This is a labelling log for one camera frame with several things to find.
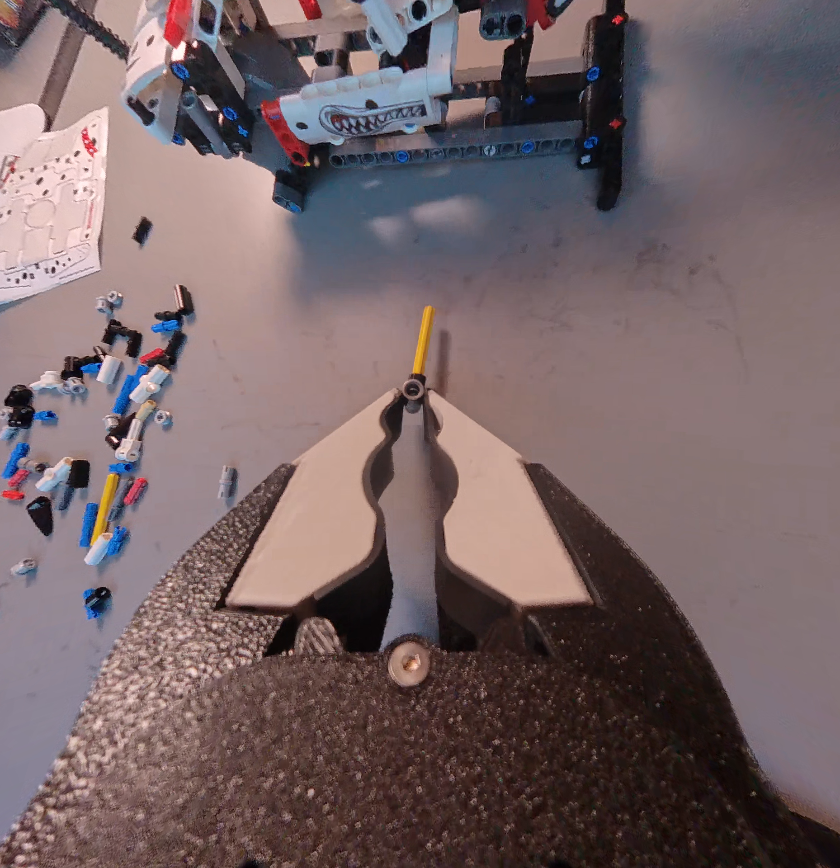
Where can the white toy brick model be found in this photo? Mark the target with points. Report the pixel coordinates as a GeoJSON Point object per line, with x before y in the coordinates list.
{"type": "Point", "coordinates": [366, 115]}

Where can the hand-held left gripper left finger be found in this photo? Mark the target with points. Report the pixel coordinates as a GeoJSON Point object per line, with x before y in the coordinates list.
{"type": "Point", "coordinates": [311, 536]}

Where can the pile of small brick pieces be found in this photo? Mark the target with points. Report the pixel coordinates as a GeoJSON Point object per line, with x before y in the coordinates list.
{"type": "Point", "coordinates": [152, 383]}

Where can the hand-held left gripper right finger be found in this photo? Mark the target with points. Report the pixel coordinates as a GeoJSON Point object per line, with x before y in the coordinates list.
{"type": "Point", "coordinates": [508, 536]}

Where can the white sticker sheet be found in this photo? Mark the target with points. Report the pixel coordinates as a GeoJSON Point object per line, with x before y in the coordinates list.
{"type": "Point", "coordinates": [47, 224]}

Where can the yellow axle with grey connector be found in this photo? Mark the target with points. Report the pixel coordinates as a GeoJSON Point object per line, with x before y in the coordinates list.
{"type": "Point", "coordinates": [422, 339]}

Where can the toy set box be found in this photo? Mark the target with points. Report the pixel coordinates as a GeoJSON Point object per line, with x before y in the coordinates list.
{"type": "Point", "coordinates": [6, 17]}

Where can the single black brick connector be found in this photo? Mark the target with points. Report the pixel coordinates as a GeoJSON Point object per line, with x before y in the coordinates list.
{"type": "Point", "coordinates": [142, 230]}

